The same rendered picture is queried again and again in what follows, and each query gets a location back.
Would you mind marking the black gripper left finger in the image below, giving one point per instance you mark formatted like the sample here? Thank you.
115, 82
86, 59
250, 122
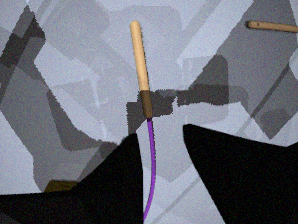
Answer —
112, 194

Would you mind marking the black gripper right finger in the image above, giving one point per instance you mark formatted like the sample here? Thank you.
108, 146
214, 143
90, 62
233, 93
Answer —
250, 182

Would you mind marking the yellow wooden block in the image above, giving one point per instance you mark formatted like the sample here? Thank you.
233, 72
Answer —
59, 185

